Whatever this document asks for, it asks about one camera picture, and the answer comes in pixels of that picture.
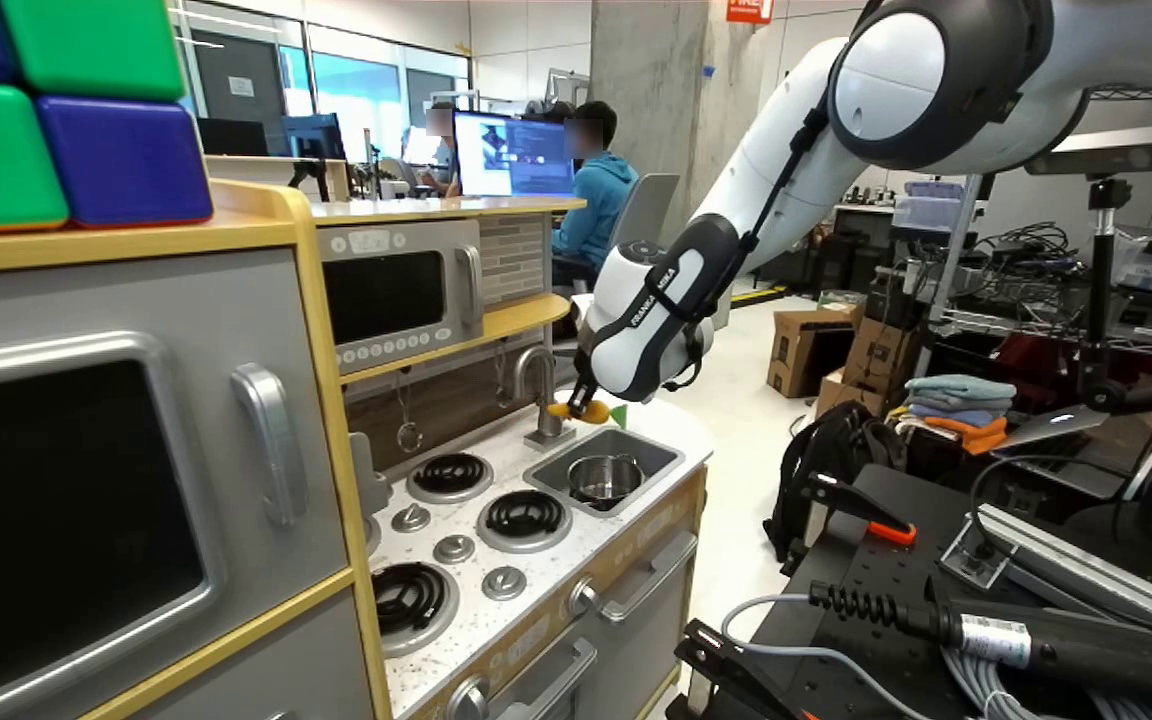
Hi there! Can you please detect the silver cabinet door handle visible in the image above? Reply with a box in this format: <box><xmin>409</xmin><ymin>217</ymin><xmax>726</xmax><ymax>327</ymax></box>
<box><xmin>228</xmin><ymin>362</ymin><xmax>303</xmax><ymax>530</ymax></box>

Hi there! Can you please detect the grey laptop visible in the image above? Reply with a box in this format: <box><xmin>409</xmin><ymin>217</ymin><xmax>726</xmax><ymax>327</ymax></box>
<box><xmin>995</xmin><ymin>405</ymin><xmax>1114</xmax><ymax>462</ymax></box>

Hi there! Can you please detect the translucent plastic storage bin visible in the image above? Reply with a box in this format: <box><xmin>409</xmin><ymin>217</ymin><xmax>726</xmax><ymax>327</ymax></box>
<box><xmin>887</xmin><ymin>176</ymin><xmax>975</xmax><ymax>239</ymax></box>

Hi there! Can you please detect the black toy stove burner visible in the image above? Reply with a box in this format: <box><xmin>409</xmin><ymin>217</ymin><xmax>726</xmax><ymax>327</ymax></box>
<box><xmin>476</xmin><ymin>483</ymin><xmax>575</xmax><ymax>557</ymax></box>
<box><xmin>402</xmin><ymin>450</ymin><xmax>497</xmax><ymax>508</ymax></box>
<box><xmin>367</xmin><ymin>557</ymin><xmax>465</xmax><ymax>659</ymax></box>

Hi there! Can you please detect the light grey slanted pole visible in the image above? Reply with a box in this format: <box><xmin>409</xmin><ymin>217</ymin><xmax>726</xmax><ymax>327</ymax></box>
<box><xmin>934</xmin><ymin>174</ymin><xmax>995</xmax><ymax>327</ymax></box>

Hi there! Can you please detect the thin light grey cable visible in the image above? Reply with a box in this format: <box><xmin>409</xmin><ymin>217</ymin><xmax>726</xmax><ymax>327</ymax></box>
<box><xmin>714</xmin><ymin>593</ymin><xmax>934</xmax><ymax>720</ymax></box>

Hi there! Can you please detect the silver toy faucet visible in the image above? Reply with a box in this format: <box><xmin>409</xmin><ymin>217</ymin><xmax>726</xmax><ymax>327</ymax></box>
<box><xmin>512</xmin><ymin>341</ymin><xmax>580</xmax><ymax>450</ymax></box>

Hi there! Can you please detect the aluminium extrusion rail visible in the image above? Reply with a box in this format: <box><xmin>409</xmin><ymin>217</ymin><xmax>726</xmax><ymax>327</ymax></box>
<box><xmin>971</xmin><ymin>500</ymin><xmax>1152</xmax><ymax>646</ymax></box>

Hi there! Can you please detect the small metal bracket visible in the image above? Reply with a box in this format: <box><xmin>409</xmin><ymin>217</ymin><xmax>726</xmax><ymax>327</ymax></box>
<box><xmin>934</xmin><ymin>508</ymin><xmax>1018</xmax><ymax>598</ymax></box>

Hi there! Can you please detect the grey coiled cable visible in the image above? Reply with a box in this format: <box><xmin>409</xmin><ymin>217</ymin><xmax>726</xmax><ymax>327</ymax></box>
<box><xmin>934</xmin><ymin>646</ymin><xmax>1152</xmax><ymax>720</ymax></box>

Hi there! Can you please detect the folded blue cloth stack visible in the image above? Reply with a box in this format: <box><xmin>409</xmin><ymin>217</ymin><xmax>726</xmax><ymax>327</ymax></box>
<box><xmin>899</xmin><ymin>373</ymin><xmax>1018</xmax><ymax>423</ymax></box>

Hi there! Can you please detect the small silver stovetop knob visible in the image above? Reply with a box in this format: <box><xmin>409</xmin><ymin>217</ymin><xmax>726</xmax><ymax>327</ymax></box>
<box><xmin>389</xmin><ymin>500</ymin><xmax>437</xmax><ymax>535</ymax></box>
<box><xmin>426</xmin><ymin>533</ymin><xmax>478</xmax><ymax>567</ymax></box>
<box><xmin>476</xmin><ymin>564</ymin><xmax>532</xmax><ymax>606</ymax></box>

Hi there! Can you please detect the person in blue hoodie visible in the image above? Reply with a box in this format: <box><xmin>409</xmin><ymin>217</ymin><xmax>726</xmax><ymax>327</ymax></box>
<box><xmin>548</xmin><ymin>102</ymin><xmax>643</xmax><ymax>293</ymax></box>

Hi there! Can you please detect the hanging toy utensil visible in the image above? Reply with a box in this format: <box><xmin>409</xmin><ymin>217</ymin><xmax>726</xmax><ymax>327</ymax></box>
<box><xmin>392</xmin><ymin>380</ymin><xmax>426</xmax><ymax>457</ymax></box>

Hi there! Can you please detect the black backpack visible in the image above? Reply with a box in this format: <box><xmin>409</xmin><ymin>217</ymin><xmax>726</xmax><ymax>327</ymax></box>
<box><xmin>759</xmin><ymin>402</ymin><xmax>893</xmax><ymax>578</ymax></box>

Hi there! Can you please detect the black camera stand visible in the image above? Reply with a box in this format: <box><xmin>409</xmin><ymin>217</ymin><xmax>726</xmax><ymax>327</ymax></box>
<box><xmin>1084</xmin><ymin>174</ymin><xmax>1137</xmax><ymax>354</ymax></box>

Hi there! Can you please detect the monitor with blue screen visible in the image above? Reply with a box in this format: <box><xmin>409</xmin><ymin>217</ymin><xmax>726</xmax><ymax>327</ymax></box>
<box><xmin>506</xmin><ymin>118</ymin><xmax>580</xmax><ymax>205</ymax></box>

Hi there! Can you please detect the grey toy microwave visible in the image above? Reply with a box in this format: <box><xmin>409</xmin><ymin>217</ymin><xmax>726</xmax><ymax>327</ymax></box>
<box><xmin>318</xmin><ymin>217</ymin><xmax>486</xmax><ymax>380</ymax></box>

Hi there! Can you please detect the printed cardboard box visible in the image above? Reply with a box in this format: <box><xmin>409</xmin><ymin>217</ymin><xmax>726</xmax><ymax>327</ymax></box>
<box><xmin>844</xmin><ymin>311</ymin><xmax>926</xmax><ymax>402</ymax></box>

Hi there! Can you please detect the monitor with white screen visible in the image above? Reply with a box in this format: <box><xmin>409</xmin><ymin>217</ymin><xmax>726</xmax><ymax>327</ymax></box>
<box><xmin>447</xmin><ymin>107</ymin><xmax>518</xmax><ymax>205</ymax></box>

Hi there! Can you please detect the wooden toy kitchen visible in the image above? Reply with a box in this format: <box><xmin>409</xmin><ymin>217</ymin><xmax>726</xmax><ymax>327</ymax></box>
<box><xmin>0</xmin><ymin>176</ymin><xmax>714</xmax><ymax>720</ymax></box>

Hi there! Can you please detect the grey cabinet door with window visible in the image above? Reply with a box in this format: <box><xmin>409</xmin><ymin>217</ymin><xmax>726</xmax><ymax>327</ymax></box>
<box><xmin>0</xmin><ymin>246</ymin><xmax>355</xmax><ymax>720</ymax></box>

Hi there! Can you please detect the black computer monitor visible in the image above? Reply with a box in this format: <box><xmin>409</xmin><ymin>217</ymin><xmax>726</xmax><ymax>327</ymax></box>
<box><xmin>284</xmin><ymin>114</ymin><xmax>346</xmax><ymax>166</ymax></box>

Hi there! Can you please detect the flat orange object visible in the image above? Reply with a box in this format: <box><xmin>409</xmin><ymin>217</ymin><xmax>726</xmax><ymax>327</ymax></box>
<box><xmin>923</xmin><ymin>412</ymin><xmax>1013</xmax><ymax>462</ymax></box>

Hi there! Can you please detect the person in dark clothes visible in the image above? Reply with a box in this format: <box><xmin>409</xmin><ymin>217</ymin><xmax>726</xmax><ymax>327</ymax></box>
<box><xmin>422</xmin><ymin>102</ymin><xmax>465</xmax><ymax>202</ymax></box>

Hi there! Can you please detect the low cardboard box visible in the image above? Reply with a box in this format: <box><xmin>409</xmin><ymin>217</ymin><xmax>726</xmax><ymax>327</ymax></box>
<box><xmin>812</xmin><ymin>367</ymin><xmax>905</xmax><ymax>423</ymax></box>

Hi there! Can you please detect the silver dishwasher door handle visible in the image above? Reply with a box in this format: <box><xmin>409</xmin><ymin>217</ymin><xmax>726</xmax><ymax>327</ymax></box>
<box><xmin>593</xmin><ymin>530</ymin><xmax>698</xmax><ymax>629</ymax></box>

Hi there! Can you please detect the open brown cardboard box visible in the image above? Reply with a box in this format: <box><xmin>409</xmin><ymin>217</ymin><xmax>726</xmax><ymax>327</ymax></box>
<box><xmin>764</xmin><ymin>303</ymin><xmax>859</xmax><ymax>405</ymax></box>

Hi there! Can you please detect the black cylindrical tool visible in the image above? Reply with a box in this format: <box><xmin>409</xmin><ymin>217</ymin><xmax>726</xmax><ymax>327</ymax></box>
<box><xmin>805</xmin><ymin>580</ymin><xmax>1152</xmax><ymax>707</ymax></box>

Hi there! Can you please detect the orange carrot plush toy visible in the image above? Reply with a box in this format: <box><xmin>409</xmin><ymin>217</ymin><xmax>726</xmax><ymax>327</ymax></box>
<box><xmin>555</xmin><ymin>392</ymin><xmax>632</xmax><ymax>433</ymax></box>

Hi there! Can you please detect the grey toy sink basin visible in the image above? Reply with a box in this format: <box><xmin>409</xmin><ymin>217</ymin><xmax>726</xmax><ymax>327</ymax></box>
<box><xmin>518</xmin><ymin>423</ymin><xmax>682</xmax><ymax>519</ymax></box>

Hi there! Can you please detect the grey stereo camera bar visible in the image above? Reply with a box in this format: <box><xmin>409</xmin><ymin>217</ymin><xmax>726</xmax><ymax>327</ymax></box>
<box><xmin>1018</xmin><ymin>122</ymin><xmax>1152</xmax><ymax>181</ymax></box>

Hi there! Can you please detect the silver oven door handle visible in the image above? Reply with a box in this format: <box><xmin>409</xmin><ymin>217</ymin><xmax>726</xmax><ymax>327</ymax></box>
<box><xmin>491</xmin><ymin>636</ymin><xmax>604</xmax><ymax>720</ymax></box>

